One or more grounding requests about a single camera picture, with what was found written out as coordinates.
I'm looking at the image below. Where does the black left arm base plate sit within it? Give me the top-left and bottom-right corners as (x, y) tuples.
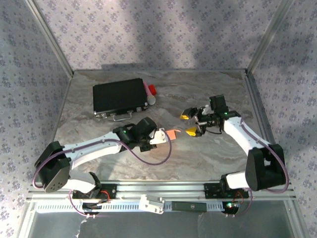
(71, 183), (118, 200)

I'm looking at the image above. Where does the aluminium frame side rail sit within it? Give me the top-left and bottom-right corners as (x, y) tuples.
(244, 70), (297, 199)

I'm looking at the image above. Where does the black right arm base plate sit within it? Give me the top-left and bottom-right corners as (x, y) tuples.
(203, 182), (250, 199)

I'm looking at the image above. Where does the aluminium frame post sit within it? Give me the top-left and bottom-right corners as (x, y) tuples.
(247, 0), (297, 74)
(24, 0), (75, 77)

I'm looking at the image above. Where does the white slotted cable duct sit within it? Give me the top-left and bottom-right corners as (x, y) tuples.
(34, 201), (240, 214)

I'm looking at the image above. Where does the aluminium extrusion rail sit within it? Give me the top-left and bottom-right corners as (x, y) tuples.
(26, 180), (297, 202)

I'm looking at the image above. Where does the black bar on duct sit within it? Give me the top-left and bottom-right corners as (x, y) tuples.
(171, 201), (208, 212)

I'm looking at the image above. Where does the torn white plastic strip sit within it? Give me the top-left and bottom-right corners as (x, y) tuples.
(73, 218), (87, 238)

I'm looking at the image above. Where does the white plastic bracket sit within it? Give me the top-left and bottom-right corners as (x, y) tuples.
(139, 194), (165, 215)

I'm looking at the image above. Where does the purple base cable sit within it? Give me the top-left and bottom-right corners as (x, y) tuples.
(224, 189), (254, 218)
(68, 189), (91, 218)

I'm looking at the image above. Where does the pink tube with white cap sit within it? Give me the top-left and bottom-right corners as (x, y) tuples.
(143, 82), (157, 106)

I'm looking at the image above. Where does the black controller board with lights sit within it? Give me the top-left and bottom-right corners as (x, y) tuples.
(221, 200), (241, 215)

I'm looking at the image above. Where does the aluminium frame bottom rail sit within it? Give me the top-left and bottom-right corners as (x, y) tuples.
(73, 69), (248, 74)

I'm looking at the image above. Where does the black carrying case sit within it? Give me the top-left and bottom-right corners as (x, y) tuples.
(92, 78), (149, 122)

